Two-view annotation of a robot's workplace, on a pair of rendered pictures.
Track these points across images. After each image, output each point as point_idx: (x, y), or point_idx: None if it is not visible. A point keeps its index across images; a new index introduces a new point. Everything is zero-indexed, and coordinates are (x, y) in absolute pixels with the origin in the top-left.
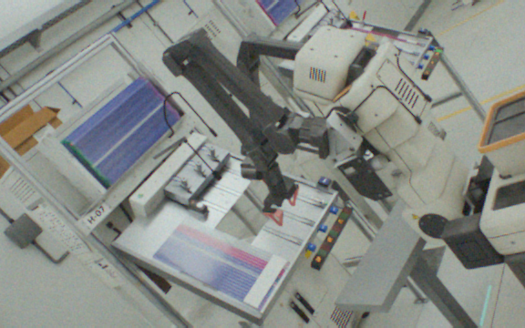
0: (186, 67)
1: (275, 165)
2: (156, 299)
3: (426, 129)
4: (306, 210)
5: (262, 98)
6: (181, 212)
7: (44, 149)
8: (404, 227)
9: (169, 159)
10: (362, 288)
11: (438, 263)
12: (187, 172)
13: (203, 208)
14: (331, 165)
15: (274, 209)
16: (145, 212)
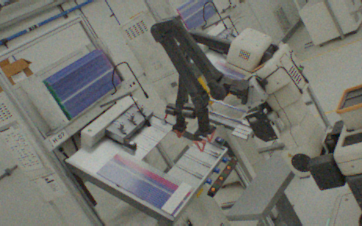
0: (164, 38)
1: (206, 110)
2: (89, 207)
3: (302, 100)
4: (206, 157)
5: (210, 63)
6: (117, 147)
7: (27, 85)
8: (276, 171)
9: (110, 110)
10: (246, 205)
11: None
12: (122, 120)
13: (134, 145)
14: (222, 132)
15: (201, 138)
16: (91, 143)
